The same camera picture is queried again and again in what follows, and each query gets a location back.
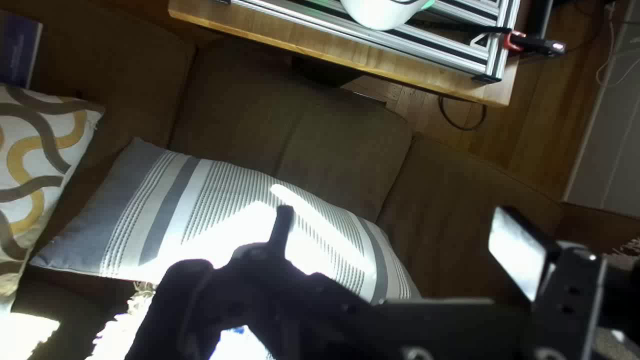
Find wavy yellow brown pillow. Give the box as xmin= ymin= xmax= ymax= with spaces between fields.
xmin=0 ymin=83 xmax=105 ymax=306

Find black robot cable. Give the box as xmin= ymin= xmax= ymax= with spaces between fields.
xmin=437 ymin=96 xmax=489 ymax=131

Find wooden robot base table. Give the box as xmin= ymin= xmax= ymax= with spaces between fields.
xmin=168 ymin=0 xmax=519 ymax=107

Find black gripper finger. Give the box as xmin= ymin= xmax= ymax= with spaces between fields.
xmin=268 ymin=203 xmax=295 ymax=256

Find grey white striped pillow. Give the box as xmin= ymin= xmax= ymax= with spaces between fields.
xmin=32 ymin=140 xmax=418 ymax=302

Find aluminium extrusion frame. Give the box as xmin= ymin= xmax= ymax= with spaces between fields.
xmin=230 ymin=0 xmax=520 ymax=81

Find brown fabric sofa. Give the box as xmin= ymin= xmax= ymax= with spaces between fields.
xmin=0 ymin=0 xmax=640 ymax=360

